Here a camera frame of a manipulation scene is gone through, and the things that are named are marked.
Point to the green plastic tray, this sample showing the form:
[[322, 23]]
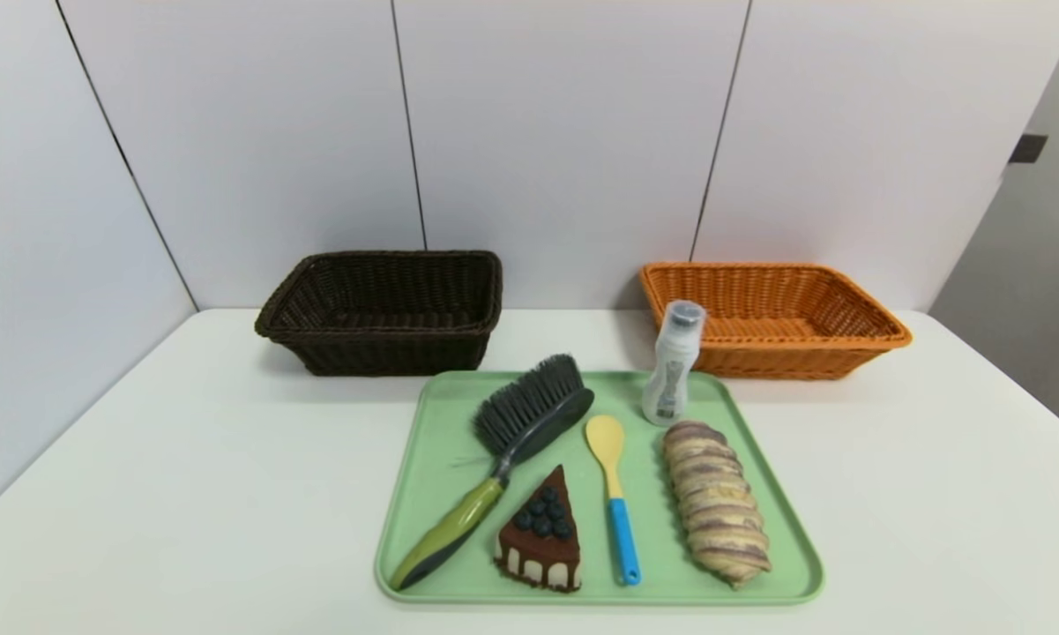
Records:
[[670, 494]]

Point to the chocolate blueberry cake slice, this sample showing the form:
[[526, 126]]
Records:
[[542, 538]]

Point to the striped twisted bread loaf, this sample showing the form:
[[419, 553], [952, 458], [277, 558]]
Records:
[[714, 503]]

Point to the dark brown wicker basket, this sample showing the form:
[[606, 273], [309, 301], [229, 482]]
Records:
[[379, 348]]

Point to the orange wicker basket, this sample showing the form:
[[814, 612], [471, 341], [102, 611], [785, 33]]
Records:
[[785, 357]]

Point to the dark wall plate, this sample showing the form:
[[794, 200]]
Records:
[[1028, 148]]

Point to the white plastic bottle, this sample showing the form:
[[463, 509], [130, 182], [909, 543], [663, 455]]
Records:
[[670, 370]]

